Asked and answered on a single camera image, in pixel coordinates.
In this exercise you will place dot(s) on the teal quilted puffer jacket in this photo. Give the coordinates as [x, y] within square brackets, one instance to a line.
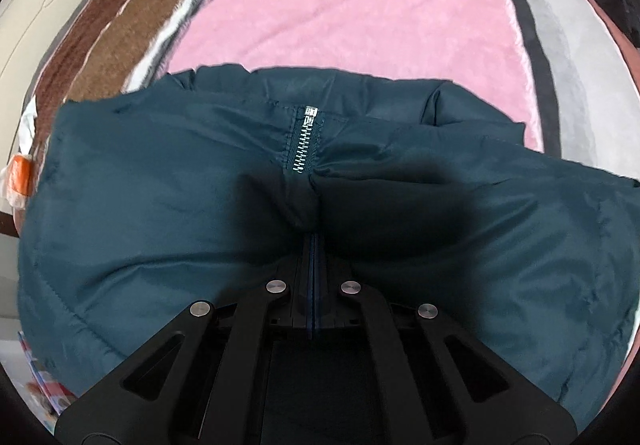
[150, 200]

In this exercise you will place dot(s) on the orange tissue packet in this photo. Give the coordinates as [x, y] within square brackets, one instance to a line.
[20, 172]

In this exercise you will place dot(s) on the crumpled white tissue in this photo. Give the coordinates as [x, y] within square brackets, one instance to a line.
[29, 122]

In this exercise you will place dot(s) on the striped fleece blanket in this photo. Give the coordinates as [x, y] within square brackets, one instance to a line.
[350, 0]

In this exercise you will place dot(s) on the colourful printed bag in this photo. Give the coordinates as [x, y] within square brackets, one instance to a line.
[47, 387]

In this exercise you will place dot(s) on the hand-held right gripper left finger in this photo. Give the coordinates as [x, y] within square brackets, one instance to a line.
[300, 307]

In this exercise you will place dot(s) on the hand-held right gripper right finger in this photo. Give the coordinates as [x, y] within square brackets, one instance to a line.
[331, 307]

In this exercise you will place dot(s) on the white bed headboard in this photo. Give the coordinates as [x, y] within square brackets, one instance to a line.
[40, 50]

